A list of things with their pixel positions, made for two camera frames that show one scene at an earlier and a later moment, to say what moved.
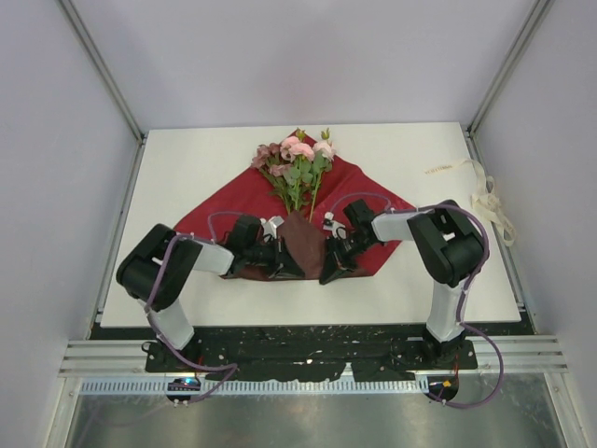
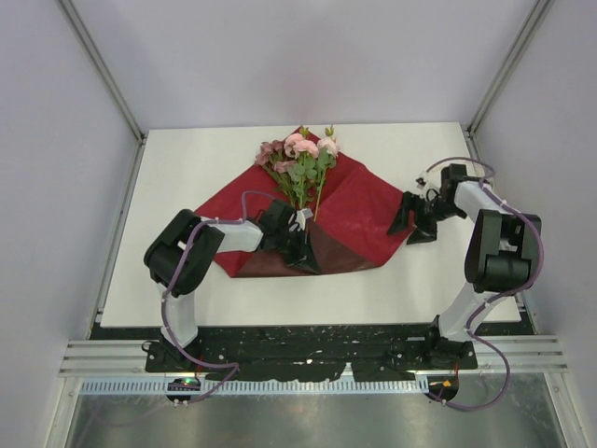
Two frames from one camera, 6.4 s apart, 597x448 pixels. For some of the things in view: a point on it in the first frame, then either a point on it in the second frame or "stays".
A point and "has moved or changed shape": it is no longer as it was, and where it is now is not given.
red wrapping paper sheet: x=253 y=196 has moved or changed shape
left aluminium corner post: x=110 y=78 stays
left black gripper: x=283 y=264 -> x=303 y=256
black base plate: x=359 y=353 stays
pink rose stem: x=298 y=153 has moved or changed shape
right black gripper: x=336 y=261 -> x=423 y=232
